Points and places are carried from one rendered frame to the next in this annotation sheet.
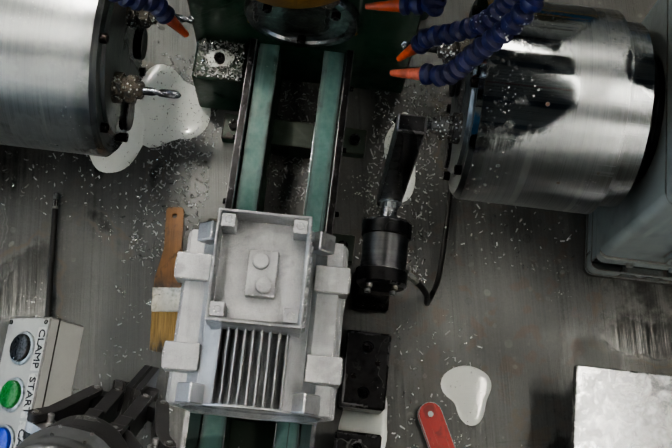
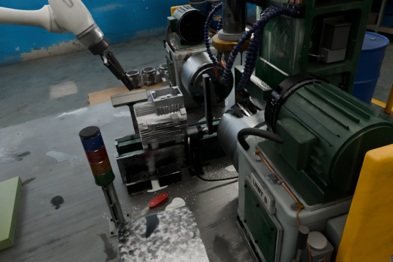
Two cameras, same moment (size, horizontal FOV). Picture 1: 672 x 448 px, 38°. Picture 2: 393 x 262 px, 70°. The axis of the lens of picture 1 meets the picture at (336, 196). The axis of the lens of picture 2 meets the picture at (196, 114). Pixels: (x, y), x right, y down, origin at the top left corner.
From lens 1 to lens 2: 1.10 m
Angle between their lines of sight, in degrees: 57
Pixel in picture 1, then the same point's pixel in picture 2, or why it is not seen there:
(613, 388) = (186, 216)
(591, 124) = (245, 123)
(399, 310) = (193, 181)
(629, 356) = (212, 249)
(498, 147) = (226, 117)
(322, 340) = (158, 121)
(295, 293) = (164, 104)
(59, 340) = (141, 93)
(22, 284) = not seen: hidden behind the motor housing
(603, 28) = not seen: hidden behind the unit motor
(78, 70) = (196, 67)
